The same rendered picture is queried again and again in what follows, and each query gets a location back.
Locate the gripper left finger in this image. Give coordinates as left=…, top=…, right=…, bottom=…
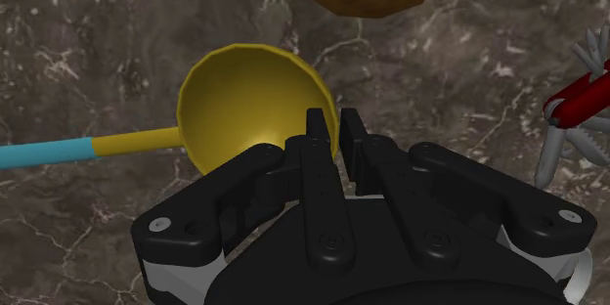
left=130, top=107, right=357, bottom=277

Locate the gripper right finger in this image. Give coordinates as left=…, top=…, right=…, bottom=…
left=339, top=107, right=598, bottom=275

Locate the yellow ladle with blue handle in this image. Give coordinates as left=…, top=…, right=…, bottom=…
left=0, top=43, right=341, bottom=178

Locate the red pocket knife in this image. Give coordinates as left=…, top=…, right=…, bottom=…
left=534, top=24, right=610, bottom=190

